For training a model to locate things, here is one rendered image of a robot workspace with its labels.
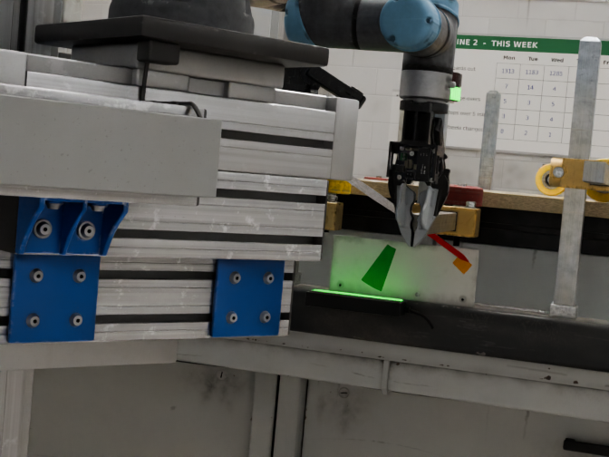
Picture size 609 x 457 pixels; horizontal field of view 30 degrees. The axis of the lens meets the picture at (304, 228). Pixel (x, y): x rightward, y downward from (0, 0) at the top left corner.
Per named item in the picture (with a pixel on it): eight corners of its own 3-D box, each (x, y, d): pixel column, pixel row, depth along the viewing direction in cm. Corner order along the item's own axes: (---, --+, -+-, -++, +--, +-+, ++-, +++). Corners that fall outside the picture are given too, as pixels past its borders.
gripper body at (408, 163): (383, 181, 163) (391, 97, 163) (395, 183, 172) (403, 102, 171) (436, 186, 161) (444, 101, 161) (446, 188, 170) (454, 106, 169)
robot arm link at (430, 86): (407, 74, 171) (460, 78, 169) (403, 104, 171) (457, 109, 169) (396, 68, 164) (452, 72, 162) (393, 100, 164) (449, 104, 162)
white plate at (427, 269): (473, 307, 196) (478, 249, 196) (328, 290, 203) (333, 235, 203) (473, 307, 197) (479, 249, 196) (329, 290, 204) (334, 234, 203)
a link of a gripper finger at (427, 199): (405, 247, 164) (411, 183, 164) (413, 246, 170) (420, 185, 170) (427, 249, 163) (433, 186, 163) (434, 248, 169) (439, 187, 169)
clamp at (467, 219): (474, 238, 196) (477, 209, 196) (398, 230, 200) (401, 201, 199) (478, 237, 201) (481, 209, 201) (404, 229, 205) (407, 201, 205)
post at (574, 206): (572, 321, 192) (601, 36, 190) (551, 318, 193) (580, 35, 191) (574, 319, 196) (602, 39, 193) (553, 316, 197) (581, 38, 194)
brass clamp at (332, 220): (333, 230, 202) (335, 202, 202) (262, 223, 206) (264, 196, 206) (342, 229, 208) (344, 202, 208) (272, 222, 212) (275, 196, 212)
